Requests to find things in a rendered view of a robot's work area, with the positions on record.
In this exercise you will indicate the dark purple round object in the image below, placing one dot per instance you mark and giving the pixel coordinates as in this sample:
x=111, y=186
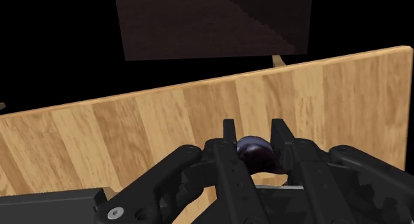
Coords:
x=256, y=155

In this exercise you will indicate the light wooden table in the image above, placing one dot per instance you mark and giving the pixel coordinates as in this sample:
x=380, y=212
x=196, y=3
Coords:
x=129, y=129

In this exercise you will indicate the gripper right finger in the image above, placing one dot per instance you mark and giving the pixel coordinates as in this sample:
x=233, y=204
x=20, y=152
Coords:
x=310, y=171

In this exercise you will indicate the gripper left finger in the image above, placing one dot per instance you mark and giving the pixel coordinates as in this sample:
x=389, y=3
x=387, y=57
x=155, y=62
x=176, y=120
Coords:
x=223, y=171

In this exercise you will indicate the black flat box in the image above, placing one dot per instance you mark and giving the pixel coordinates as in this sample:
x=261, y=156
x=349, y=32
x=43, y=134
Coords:
x=45, y=207

